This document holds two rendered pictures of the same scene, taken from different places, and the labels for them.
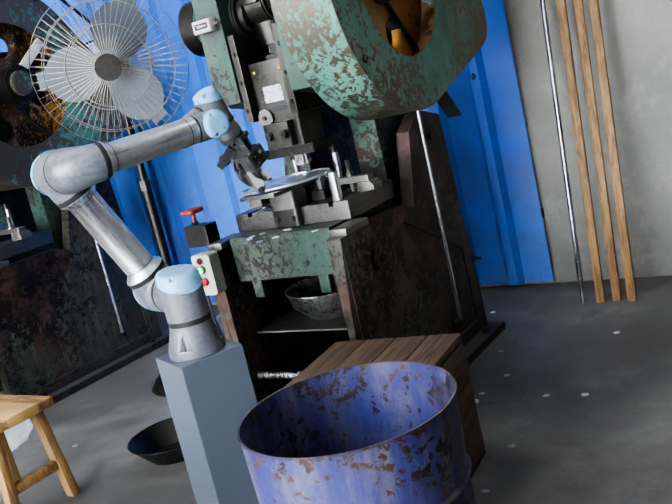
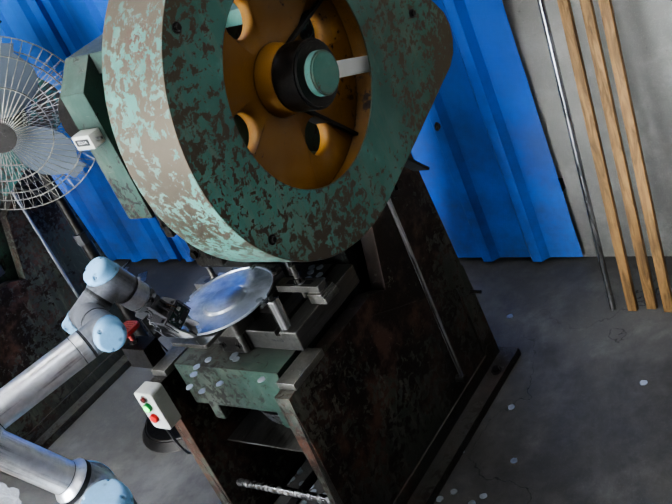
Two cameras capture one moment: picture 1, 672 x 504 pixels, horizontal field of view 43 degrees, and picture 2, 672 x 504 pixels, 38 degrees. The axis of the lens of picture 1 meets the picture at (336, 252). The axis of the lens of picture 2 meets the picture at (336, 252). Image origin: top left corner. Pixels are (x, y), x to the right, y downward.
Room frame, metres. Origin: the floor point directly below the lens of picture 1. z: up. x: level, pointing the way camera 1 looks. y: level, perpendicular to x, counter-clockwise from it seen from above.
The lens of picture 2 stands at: (0.51, -0.65, 1.95)
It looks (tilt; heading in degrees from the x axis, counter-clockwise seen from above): 27 degrees down; 11
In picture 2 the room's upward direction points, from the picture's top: 25 degrees counter-clockwise
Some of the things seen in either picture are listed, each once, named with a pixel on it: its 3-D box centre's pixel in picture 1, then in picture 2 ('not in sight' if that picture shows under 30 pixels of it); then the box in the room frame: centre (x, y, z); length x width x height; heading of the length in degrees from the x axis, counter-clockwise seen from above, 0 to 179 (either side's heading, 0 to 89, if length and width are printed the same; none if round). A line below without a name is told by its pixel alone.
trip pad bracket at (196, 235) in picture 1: (206, 249); (152, 365); (2.81, 0.42, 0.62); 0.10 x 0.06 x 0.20; 56
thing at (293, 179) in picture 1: (286, 181); (224, 299); (2.72, 0.10, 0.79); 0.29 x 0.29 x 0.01
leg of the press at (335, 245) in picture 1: (417, 252); (395, 338); (2.80, -0.27, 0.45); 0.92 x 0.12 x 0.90; 146
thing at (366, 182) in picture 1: (352, 175); (301, 281); (2.73, -0.11, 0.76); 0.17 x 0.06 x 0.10; 56
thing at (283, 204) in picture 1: (283, 206); (225, 331); (2.68, 0.13, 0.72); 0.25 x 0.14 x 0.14; 146
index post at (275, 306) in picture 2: (334, 185); (278, 312); (2.62, -0.04, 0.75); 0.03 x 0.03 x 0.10; 56
